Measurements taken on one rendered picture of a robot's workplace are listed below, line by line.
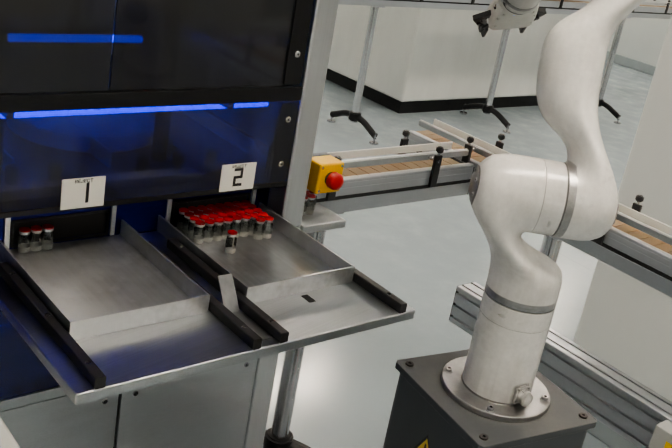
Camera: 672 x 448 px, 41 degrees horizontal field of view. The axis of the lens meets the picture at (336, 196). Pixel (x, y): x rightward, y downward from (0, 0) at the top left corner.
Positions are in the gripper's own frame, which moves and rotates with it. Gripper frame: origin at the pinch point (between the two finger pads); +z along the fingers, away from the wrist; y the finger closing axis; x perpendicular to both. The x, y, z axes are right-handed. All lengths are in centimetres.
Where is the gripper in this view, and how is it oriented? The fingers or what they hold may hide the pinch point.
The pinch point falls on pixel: (502, 27)
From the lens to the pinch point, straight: 219.3
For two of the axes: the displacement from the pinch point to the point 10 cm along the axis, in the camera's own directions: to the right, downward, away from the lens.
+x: -1.3, -9.6, 2.3
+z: -0.7, 2.4, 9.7
